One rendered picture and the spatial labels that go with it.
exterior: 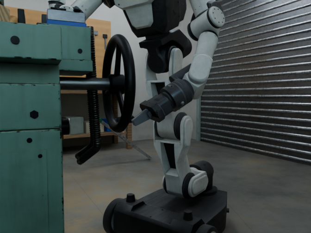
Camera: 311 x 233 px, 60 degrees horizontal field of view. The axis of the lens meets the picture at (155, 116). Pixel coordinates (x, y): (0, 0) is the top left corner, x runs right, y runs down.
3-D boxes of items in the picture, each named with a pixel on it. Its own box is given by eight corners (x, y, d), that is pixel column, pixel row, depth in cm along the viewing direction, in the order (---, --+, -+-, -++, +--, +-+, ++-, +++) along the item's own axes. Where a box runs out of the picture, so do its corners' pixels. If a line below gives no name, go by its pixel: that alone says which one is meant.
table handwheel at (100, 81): (146, 41, 64) (115, 30, 89) (58, 34, 56) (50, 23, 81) (134, 149, 75) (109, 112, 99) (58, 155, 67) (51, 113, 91)
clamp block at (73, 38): (91, 60, 73) (90, 27, 72) (37, 58, 68) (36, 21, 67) (83, 66, 87) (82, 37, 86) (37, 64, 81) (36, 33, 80)
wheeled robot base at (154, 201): (173, 199, 196) (173, 153, 194) (245, 217, 166) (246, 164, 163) (109, 235, 145) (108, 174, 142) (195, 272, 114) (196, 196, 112)
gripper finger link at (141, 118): (130, 119, 83) (146, 108, 85) (135, 127, 84) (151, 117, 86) (132, 119, 81) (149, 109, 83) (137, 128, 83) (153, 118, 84)
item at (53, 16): (86, 27, 73) (85, 7, 73) (42, 23, 69) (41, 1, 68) (79, 37, 85) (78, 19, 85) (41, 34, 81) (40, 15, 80)
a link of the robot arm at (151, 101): (164, 130, 82) (194, 109, 85) (152, 103, 78) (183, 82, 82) (147, 122, 93) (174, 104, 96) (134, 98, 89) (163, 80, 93)
